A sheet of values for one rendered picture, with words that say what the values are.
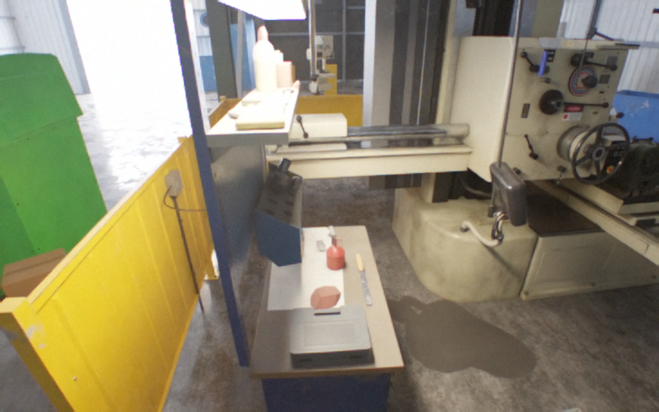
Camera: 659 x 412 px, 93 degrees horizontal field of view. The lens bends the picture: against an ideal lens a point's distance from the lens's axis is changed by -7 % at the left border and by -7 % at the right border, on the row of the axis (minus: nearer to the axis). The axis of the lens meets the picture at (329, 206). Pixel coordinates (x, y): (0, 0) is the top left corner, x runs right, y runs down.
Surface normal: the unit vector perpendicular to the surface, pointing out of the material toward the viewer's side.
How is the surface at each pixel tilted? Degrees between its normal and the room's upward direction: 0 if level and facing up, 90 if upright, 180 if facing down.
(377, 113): 90
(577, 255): 90
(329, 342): 0
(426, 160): 90
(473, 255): 90
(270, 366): 0
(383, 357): 0
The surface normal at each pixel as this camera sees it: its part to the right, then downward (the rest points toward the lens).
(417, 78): 0.11, 0.45
